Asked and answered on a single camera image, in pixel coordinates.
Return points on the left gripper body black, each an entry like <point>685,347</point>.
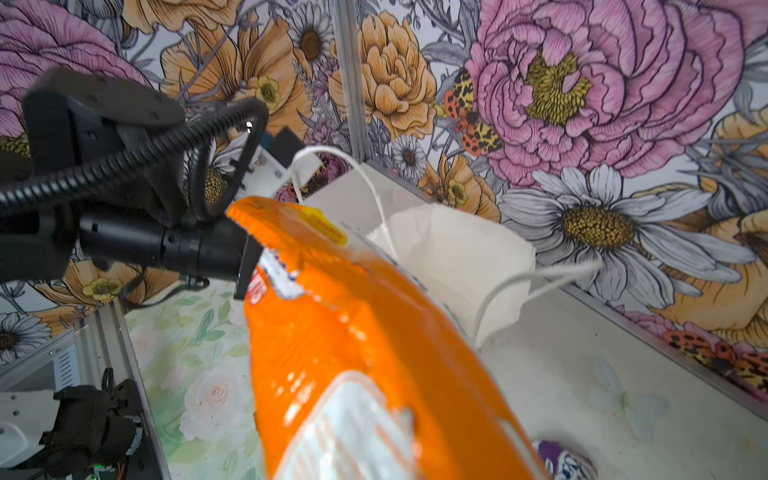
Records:
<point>198,252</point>

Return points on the orange snack bag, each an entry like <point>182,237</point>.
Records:
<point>357,372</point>

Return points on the white paper bag with print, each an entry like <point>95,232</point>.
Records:
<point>480,270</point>

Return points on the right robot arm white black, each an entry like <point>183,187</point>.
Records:
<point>75,431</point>

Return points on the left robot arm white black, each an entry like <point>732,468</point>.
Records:
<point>116,170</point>

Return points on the purple snack packet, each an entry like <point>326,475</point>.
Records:
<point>563,463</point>

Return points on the aluminium front rail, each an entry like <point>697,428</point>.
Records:
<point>97,352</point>

